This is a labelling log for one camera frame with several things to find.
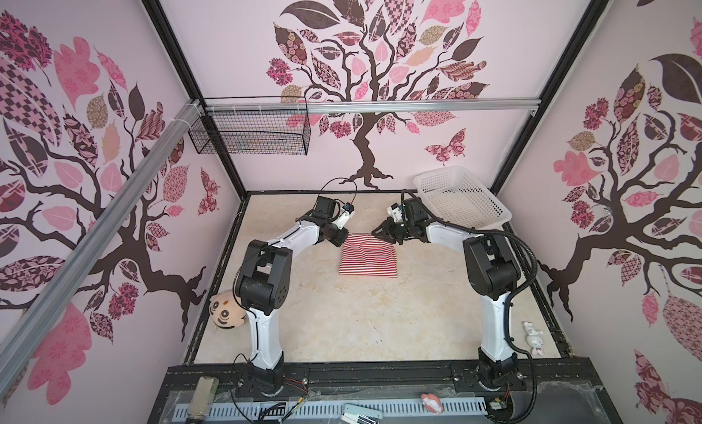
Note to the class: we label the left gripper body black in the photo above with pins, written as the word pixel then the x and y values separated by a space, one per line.
pixel 335 236

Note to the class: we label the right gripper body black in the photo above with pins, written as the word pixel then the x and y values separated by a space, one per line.
pixel 388 230

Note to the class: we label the red white striped tank top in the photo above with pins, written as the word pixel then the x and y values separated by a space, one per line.
pixel 364 255

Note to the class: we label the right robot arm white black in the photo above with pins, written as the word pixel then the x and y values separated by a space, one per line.
pixel 493 272

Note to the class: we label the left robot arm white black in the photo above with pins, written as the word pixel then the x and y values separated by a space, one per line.
pixel 263 284

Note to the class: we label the white plastic laundry basket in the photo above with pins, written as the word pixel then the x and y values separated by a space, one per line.
pixel 455 195

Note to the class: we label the red white small toy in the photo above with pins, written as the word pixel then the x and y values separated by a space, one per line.
pixel 432 403

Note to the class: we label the beige box on base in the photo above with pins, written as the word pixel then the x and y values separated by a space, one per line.
pixel 203 398

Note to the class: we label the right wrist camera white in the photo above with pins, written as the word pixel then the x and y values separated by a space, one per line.
pixel 410 211

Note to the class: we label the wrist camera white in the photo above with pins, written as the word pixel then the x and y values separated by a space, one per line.
pixel 410 211
pixel 333 211

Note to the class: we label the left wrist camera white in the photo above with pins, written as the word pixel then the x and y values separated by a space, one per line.
pixel 333 211

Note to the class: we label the black wire mesh basket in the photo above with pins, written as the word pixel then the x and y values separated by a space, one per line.
pixel 262 125

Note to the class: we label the aluminium rail back wall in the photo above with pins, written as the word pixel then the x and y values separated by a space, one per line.
pixel 479 104

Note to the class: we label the aluminium rail wall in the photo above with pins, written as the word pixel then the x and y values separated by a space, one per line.
pixel 31 329
pixel 479 104

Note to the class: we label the white device on duct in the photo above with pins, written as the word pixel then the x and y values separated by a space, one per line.
pixel 354 414

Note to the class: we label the white slotted cable duct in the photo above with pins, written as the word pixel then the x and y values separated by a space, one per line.
pixel 333 409

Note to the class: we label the aluminium rail left wall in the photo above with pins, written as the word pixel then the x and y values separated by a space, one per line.
pixel 31 329

